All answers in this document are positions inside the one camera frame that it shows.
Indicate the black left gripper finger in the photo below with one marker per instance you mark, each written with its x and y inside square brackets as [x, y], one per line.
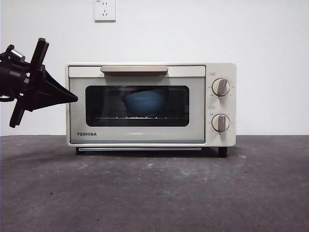
[48, 100]
[51, 87]

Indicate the blue ribbed bowl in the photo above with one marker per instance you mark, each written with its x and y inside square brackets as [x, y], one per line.
[144, 102]

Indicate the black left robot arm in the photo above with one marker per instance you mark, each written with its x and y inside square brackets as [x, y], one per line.
[12, 77]

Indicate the cream Toshiba toaster oven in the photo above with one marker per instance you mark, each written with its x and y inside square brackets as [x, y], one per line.
[222, 68]

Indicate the cream temperature knob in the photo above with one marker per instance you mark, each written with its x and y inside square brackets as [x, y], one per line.
[220, 87]

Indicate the cream timer knob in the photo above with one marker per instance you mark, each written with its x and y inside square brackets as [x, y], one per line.
[220, 123]

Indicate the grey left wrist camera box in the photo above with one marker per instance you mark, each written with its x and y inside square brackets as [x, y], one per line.
[18, 55]

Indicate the white wall socket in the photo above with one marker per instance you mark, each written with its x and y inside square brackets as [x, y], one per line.
[105, 10]

